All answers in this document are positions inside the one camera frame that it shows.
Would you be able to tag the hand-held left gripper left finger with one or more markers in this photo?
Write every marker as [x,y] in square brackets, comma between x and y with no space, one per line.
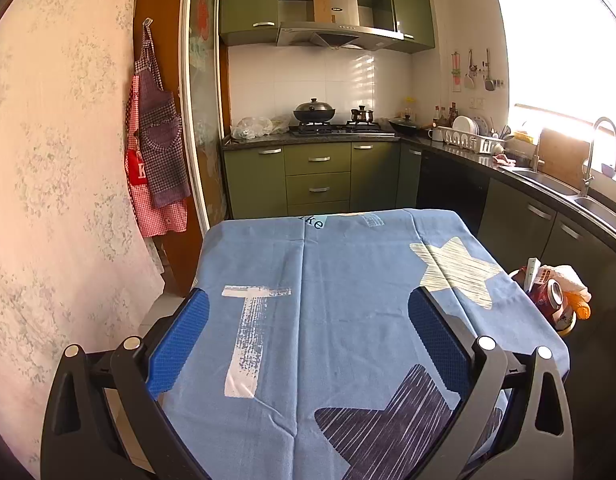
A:
[180,335]

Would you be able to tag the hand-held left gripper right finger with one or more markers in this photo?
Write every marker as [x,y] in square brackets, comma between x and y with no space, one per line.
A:
[437,337]

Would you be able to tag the red drink can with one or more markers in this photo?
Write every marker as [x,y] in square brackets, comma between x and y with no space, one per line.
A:
[550,300]

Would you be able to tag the yellow rimmed trash bin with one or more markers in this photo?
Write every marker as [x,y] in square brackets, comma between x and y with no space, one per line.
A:
[565,329]

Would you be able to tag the white paper towel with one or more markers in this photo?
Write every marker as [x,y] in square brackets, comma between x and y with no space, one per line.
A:
[567,280]

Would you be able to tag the yellow foam net sleeve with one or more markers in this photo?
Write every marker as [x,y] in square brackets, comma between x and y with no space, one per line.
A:
[581,307]

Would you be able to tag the blue printed tablecloth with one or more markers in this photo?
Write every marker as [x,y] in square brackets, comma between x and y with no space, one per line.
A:
[348,280]

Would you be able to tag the black built-in appliance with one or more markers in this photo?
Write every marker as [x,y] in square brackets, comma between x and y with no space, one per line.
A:
[450,190]

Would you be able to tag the green base cabinets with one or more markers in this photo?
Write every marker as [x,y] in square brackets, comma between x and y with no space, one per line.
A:
[253,180]

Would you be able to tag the pink cloth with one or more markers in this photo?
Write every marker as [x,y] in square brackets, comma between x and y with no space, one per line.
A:
[503,160]

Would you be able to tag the steel sink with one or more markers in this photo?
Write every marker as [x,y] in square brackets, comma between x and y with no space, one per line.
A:
[547,182]

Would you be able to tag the purple checked apron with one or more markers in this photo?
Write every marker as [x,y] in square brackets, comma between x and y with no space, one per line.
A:
[160,145]

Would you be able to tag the white dish rack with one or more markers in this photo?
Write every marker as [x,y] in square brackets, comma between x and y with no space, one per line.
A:
[470,142]

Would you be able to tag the white mug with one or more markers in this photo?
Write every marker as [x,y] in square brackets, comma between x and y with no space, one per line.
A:
[435,135]

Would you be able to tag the small steel faucet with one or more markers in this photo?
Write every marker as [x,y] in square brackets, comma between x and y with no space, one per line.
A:
[536,157]

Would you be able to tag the black pan with lid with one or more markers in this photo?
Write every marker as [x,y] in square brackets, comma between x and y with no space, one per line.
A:
[402,126]

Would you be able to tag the stack of white plates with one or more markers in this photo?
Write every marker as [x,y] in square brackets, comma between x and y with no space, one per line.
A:
[463,124]

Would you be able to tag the dark stone countertop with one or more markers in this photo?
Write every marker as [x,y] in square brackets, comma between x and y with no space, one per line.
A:
[278,139]

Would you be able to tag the wooden cutting board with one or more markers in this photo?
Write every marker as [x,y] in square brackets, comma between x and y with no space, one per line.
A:
[562,157]

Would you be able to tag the clear plastic bag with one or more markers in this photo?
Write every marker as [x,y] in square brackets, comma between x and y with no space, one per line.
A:
[252,127]

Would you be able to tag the row of sauce bottles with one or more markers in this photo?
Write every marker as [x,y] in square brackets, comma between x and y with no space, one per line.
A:
[445,116]

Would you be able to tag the tall steel faucet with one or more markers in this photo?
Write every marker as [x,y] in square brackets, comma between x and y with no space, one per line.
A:
[587,170]

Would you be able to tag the gas stove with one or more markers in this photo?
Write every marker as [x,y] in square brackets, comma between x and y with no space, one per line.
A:
[338,130]

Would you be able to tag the dark metal kettle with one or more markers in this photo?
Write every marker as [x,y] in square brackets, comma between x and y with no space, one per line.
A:
[362,116]

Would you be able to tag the sliding glass door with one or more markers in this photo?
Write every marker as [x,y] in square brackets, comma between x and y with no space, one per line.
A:
[203,100]

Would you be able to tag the black wok with lid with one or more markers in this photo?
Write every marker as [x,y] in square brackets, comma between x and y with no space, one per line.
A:
[314,111]

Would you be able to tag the steel range hood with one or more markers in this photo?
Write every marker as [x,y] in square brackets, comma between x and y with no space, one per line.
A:
[338,37]

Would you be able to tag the window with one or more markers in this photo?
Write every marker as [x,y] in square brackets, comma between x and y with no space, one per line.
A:
[557,35]

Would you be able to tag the hanging wall strip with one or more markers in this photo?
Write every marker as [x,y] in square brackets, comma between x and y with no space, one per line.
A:
[455,72]

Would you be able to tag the green wall cabinets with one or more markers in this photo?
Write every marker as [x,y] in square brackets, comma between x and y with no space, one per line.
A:
[248,0]

